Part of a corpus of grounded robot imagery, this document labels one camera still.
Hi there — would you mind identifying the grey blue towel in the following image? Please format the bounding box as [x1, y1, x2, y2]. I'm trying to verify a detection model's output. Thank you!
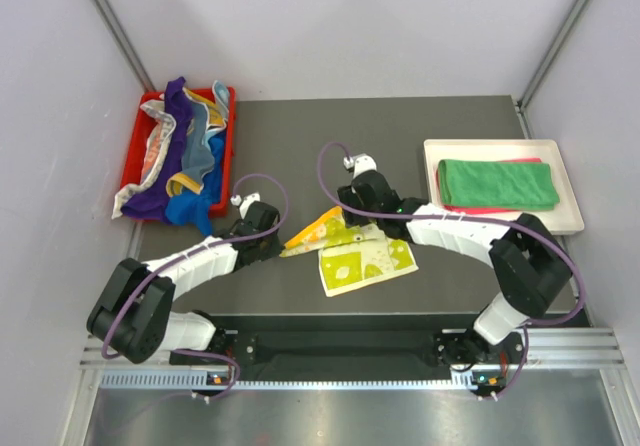
[166, 99, 215, 197]

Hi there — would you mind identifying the pink towel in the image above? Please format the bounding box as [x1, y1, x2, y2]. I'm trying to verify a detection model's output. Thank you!
[434, 156, 546, 216]

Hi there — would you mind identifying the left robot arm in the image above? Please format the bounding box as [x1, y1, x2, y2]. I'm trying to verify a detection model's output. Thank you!
[86, 194, 282, 364]

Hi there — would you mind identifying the yellow patterned towel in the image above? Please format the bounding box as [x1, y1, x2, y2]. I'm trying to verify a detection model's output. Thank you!
[281, 206, 418, 297]

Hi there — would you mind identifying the purple cable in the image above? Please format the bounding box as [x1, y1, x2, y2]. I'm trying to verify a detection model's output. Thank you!
[317, 141, 587, 402]
[101, 173, 290, 402]

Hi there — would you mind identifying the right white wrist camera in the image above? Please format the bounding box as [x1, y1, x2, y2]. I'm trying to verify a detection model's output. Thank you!
[343, 154, 377, 179]

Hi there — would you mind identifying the white patterned towel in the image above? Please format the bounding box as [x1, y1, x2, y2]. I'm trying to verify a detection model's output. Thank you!
[111, 93, 176, 219]

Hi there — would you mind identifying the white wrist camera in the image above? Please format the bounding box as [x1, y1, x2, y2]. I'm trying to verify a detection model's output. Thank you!
[343, 154, 377, 179]
[230, 192, 261, 219]

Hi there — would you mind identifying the purple towel front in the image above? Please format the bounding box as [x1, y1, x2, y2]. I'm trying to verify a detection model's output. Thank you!
[122, 76, 193, 224]

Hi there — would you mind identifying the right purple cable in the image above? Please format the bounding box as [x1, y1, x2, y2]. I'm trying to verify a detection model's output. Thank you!
[317, 141, 587, 402]

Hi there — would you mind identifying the green towel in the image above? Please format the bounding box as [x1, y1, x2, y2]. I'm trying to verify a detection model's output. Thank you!
[436, 158, 561, 213]

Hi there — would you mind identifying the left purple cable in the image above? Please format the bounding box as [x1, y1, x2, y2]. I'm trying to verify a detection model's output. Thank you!
[101, 173, 290, 402]

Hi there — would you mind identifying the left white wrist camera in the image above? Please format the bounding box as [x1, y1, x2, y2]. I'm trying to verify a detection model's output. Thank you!
[230, 192, 261, 219]

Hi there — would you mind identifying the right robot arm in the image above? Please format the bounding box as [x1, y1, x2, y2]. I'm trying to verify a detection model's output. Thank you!
[337, 170, 573, 362]

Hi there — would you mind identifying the red plastic bin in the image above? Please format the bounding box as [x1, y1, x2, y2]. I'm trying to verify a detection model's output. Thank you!
[120, 86, 237, 218]

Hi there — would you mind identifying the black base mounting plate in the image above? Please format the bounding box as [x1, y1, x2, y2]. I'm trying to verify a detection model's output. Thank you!
[169, 313, 526, 382]

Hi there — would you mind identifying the aluminium frame rail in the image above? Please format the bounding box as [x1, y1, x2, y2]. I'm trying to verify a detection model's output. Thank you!
[81, 328, 626, 396]

